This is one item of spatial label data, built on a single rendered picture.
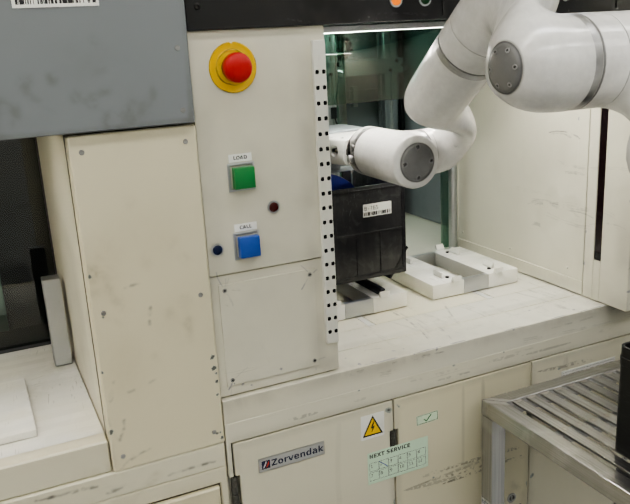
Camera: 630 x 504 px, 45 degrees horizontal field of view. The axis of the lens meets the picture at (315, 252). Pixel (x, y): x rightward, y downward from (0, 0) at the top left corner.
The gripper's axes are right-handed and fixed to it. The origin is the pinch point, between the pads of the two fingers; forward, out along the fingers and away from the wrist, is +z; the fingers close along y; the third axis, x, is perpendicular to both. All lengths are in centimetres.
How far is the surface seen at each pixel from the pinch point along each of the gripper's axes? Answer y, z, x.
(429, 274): 20.0, -4.3, -29.4
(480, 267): 31.4, -6.3, -29.4
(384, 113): 44, 54, -3
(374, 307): 3.2, -10.7, -31.2
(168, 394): -42, -30, -29
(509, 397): 16, -35, -43
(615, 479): 13, -62, -43
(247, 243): -28.5, -31.2, -8.4
